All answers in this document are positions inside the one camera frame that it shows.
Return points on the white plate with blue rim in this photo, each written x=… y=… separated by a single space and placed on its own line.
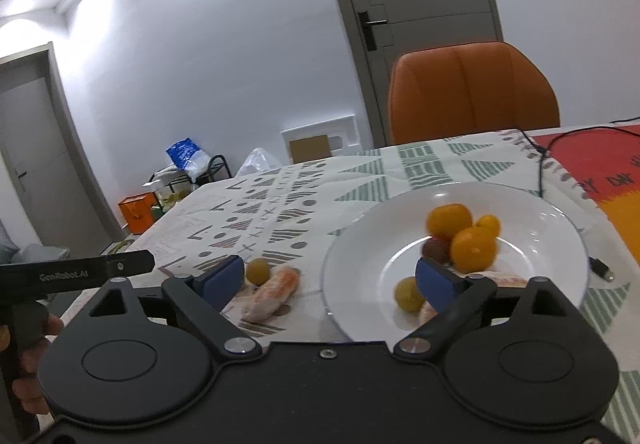
x=364 y=265

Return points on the orange leather chair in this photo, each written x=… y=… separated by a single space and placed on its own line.
x=467 y=89

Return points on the left hand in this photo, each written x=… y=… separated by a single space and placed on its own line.
x=26 y=387

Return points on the white foam packaging board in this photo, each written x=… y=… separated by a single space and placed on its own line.
x=321 y=140

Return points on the large orange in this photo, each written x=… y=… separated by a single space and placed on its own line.
x=448 y=220

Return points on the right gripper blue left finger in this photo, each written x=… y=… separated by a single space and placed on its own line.
x=198 y=302

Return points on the patterned white tablecloth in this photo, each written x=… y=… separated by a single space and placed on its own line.
x=292 y=215

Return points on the dark red small fruit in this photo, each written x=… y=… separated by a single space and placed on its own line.
x=437 y=248

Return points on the small mandarin orange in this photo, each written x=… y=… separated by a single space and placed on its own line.
x=473 y=249

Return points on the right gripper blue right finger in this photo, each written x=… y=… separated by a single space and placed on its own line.
x=458 y=303

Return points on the blue and white plastic bag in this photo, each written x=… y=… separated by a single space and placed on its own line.
x=188 y=157

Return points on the small greenish-brown fruit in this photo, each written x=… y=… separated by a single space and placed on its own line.
x=257 y=272

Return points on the green olive-like fruit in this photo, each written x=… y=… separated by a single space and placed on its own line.
x=408 y=296

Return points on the orange box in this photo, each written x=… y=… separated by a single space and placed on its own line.
x=137 y=212

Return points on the black metal rack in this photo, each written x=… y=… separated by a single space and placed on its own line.
x=173 y=180

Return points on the red orange table mat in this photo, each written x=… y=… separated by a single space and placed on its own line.
x=605 y=163

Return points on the small yellow kumquat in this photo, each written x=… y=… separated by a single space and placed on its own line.
x=491 y=223

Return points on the white translucent plastic bag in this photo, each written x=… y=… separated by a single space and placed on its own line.
x=259 y=160

